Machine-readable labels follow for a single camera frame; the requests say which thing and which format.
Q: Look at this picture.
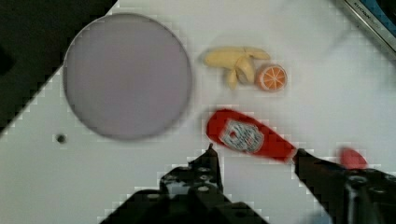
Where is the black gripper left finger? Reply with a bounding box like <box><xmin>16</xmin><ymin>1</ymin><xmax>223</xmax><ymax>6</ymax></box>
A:
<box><xmin>100</xmin><ymin>146</ymin><xmax>268</xmax><ymax>224</ymax></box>

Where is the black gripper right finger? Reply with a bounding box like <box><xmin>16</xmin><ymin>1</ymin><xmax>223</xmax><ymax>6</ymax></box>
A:
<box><xmin>293</xmin><ymin>148</ymin><xmax>396</xmax><ymax>224</ymax></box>

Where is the red ketchup bottle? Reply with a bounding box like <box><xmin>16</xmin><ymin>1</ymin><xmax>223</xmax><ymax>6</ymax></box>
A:
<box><xmin>205</xmin><ymin>108</ymin><xmax>296</xmax><ymax>162</ymax></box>

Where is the red toy strawberry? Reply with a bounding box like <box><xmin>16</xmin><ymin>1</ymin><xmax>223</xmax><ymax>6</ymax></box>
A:
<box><xmin>340</xmin><ymin>147</ymin><xmax>368</xmax><ymax>170</ymax></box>

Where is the purple round plate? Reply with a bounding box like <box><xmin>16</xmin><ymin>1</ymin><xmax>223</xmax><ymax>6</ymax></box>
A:
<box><xmin>64</xmin><ymin>14</ymin><xmax>192</xmax><ymax>141</ymax></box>

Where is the toy orange half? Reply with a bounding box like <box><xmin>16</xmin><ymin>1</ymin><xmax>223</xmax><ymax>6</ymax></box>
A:
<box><xmin>255</xmin><ymin>64</ymin><xmax>288</xmax><ymax>91</ymax></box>

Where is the peeled toy banana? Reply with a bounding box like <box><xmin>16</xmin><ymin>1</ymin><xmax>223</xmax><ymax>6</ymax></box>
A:
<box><xmin>204</xmin><ymin>47</ymin><xmax>271</xmax><ymax>90</ymax></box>

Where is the steel toaster oven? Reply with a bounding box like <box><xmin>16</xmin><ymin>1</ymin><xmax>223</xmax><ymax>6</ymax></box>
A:
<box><xmin>334</xmin><ymin>0</ymin><xmax>396</xmax><ymax>61</ymax></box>

